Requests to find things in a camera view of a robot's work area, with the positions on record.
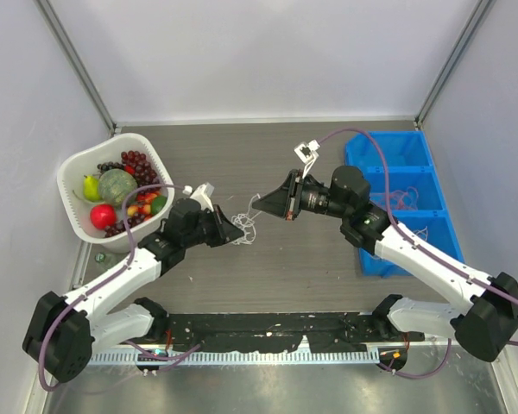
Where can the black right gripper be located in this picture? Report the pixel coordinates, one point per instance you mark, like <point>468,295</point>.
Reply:
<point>286,201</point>

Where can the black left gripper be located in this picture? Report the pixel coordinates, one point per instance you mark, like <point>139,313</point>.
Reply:
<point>224,231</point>

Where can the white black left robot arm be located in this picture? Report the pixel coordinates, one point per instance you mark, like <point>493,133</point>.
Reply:
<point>66,331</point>

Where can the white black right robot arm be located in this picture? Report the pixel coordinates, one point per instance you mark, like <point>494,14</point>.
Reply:
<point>480,311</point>

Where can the green lime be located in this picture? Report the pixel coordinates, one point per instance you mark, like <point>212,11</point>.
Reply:
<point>157,204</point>

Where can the red grape bunch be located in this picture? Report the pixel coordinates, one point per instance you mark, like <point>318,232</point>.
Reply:
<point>140,168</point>

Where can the green melon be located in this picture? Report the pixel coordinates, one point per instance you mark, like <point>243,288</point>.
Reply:
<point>115,185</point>

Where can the red apple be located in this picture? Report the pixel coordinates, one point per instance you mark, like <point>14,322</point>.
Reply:
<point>103,216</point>

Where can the blue plastic divided bin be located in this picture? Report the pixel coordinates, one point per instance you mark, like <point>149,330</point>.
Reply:
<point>415,194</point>

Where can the clear glass jar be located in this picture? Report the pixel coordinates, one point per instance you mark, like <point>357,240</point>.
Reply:
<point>100,257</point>

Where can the dark purple grape bunch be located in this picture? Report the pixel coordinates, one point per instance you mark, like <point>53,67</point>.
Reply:
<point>107,166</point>

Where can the green yellow pear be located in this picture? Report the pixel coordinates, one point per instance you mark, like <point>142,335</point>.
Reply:
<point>90,189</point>

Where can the white plastic fruit basket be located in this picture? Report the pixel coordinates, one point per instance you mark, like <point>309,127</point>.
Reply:
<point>82,187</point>

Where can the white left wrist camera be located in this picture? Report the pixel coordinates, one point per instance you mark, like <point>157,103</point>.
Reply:
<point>201,194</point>

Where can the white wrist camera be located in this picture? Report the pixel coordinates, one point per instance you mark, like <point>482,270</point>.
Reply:
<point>201,194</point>
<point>307,152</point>

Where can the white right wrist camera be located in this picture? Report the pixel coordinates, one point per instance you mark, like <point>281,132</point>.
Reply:
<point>307,152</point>

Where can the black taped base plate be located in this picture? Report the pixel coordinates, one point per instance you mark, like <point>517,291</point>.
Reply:
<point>274,333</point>

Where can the white slotted cable duct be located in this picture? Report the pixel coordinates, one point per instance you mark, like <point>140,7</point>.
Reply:
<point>301,356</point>

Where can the aluminium corner frame post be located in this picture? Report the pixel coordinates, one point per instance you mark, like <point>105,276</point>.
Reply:
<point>467,34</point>

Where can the left aluminium frame post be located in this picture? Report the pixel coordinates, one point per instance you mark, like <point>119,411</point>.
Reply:
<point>52,19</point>

